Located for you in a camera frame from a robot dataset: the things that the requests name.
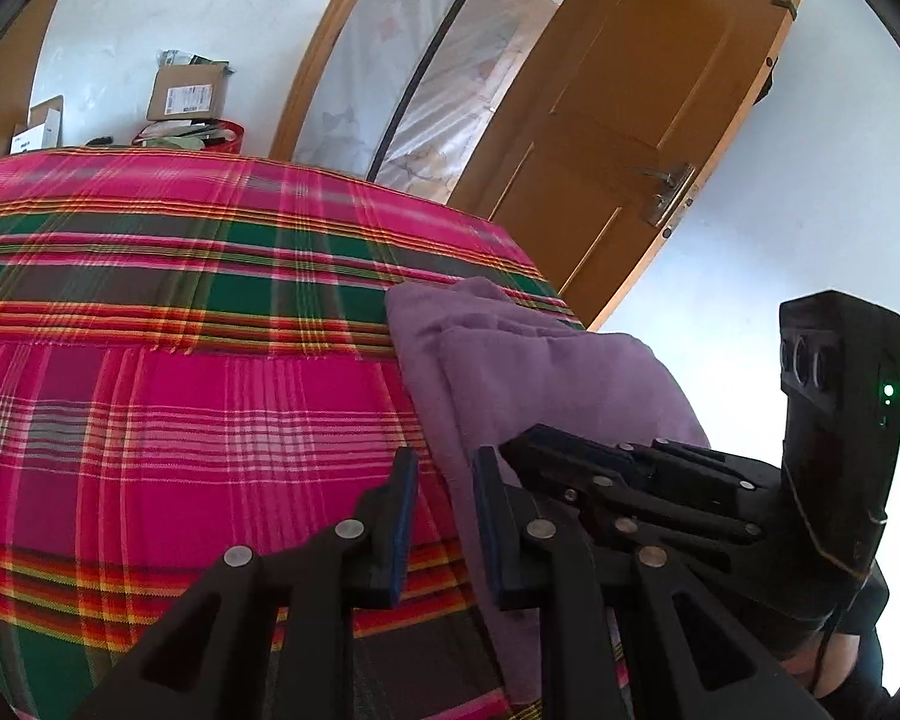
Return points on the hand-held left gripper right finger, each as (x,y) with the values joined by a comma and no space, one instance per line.
(487,532)

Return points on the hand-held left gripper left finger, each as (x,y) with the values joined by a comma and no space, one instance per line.
(403,532)

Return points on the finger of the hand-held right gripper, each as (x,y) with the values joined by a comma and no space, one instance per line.
(712,461)
(570,465)

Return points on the purple pants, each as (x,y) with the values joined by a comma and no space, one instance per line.
(555,375)

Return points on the person's right forearm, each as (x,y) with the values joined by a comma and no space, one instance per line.
(840,667)

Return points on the pink green plaid blanket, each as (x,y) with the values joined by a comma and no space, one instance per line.
(157,390)

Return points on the wooden door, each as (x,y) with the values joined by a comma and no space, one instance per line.
(630,75)

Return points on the clear plastic door curtain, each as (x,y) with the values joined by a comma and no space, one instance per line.
(435,75)

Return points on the red basin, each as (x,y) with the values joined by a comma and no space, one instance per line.
(229,139)

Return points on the cardboard box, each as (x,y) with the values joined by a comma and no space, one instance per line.
(187,90)

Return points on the small white box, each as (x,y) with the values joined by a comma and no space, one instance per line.
(39,127)

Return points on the wooden wardrobe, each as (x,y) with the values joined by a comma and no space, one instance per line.
(7,90)

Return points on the wooden door frame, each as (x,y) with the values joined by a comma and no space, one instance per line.
(315,52)

